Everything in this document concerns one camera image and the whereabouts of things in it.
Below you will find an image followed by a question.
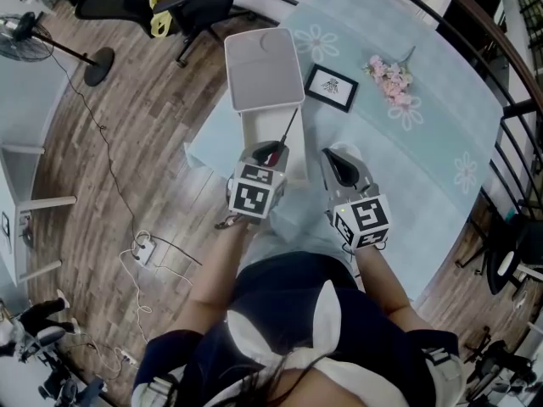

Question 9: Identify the black floor cable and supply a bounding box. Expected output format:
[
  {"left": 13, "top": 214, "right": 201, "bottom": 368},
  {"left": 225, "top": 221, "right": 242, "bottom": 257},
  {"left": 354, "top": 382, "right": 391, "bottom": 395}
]
[{"left": 49, "top": 47, "right": 204, "bottom": 267}]

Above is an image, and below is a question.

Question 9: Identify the pink artificial flower bunch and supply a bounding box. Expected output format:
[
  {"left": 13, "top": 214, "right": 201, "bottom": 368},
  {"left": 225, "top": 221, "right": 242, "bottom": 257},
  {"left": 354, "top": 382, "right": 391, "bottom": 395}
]
[{"left": 361, "top": 45, "right": 418, "bottom": 108}]

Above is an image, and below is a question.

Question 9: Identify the black standing fan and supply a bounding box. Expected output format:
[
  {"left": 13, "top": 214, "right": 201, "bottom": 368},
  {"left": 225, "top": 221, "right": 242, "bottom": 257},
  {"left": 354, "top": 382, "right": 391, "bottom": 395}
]
[{"left": 0, "top": 11, "right": 116, "bottom": 88}]

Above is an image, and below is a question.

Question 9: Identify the white floor cable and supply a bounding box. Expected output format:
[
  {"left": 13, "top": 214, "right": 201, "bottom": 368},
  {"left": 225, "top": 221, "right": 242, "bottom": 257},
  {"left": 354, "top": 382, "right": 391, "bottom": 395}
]
[{"left": 87, "top": 247, "right": 154, "bottom": 372}]

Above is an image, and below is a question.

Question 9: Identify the red black screwdriver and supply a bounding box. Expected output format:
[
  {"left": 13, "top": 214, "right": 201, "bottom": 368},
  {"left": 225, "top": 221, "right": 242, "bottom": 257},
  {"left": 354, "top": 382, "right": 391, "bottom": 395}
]
[{"left": 259, "top": 108, "right": 299, "bottom": 168}]

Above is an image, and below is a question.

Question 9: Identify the white side table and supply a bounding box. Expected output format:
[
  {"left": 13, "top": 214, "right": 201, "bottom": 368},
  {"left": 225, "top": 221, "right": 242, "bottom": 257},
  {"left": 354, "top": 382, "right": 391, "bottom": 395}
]
[{"left": 0, "top": 141, "right": 78, "bottom": 287}]

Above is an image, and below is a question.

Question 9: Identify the black picture frame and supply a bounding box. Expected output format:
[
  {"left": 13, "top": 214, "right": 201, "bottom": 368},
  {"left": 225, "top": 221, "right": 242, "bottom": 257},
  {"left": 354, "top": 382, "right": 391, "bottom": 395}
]
[{"left": 303, "top": 63, "right": 361, "bottom": 114}]

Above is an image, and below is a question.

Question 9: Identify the black white swivel chair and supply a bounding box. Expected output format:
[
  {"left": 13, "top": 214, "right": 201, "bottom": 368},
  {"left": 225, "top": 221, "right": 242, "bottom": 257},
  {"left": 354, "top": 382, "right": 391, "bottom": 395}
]
[{"left": 455, "top": 208, "right": 543, "bottom": 298}]

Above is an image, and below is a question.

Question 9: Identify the navy top with white collar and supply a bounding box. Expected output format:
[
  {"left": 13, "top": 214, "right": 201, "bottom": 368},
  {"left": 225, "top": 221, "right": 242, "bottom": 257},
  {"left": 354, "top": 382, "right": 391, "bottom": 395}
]
[{"left": 131, "top": 250, "right": 464, "bottom": 407}]

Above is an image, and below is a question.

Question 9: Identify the person's left forearm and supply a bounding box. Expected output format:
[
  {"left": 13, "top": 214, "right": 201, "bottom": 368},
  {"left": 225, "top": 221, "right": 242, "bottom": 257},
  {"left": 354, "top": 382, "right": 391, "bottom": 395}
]
[{"left": 189, "top": 220, "right": 256, "bottom": 315}]

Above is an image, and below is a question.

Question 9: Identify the person's right forearm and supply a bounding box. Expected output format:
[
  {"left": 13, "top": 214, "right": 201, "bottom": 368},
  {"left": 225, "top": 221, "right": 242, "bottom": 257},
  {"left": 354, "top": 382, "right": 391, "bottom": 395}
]
[{"left": 350, "top": 243, "right": 430, "bottom": 328}]

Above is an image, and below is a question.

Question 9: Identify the black chair base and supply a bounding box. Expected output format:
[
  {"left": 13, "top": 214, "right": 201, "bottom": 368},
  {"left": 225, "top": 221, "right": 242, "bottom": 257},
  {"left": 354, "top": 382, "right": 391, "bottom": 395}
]
[{"left": 463, "top": 337, "right": 543, "bottom": 404}]

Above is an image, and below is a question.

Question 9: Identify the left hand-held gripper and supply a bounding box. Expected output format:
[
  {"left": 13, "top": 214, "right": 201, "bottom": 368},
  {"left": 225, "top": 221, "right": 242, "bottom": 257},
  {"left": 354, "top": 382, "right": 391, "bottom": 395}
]
[{"left": 228, "top": 141, "right": 292, "bottom": 226}]

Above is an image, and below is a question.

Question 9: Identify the light blue flowered tablecloth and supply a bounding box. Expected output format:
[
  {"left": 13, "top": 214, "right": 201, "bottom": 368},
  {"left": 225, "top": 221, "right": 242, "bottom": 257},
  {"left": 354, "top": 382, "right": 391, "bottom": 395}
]
[{"left": 183, "top": 0, "right": 511, "bottom": 307}]

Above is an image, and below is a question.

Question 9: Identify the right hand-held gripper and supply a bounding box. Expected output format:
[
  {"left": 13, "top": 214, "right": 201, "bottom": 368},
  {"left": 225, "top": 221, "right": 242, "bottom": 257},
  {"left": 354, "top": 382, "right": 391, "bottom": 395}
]
[{"left": 320, "top": 147, "right": 392, "bottom": 251}]

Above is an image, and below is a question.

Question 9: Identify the white box with lid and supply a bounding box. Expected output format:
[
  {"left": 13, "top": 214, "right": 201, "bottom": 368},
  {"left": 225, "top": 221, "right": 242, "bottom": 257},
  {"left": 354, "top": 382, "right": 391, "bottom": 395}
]
[{"left": 223, "top": 26, "right": 309, "bottom": 186}]

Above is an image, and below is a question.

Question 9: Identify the yellow bag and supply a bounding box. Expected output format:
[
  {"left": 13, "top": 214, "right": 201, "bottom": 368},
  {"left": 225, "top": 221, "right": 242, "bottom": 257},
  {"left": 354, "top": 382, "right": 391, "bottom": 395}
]
[{"left": 148, "top": 0, "right": 193, "bottom": 39}]

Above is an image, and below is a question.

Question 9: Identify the white power strip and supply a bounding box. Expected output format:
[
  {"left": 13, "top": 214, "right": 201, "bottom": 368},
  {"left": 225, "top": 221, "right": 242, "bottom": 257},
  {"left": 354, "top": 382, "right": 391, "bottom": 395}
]
[{"left": 132, "top": 230, "right": 159, "bottom": 267}]

